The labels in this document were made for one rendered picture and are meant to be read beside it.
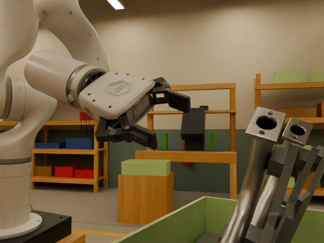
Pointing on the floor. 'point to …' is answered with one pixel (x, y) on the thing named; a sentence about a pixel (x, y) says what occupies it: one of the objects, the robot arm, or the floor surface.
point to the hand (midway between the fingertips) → (168, 120)
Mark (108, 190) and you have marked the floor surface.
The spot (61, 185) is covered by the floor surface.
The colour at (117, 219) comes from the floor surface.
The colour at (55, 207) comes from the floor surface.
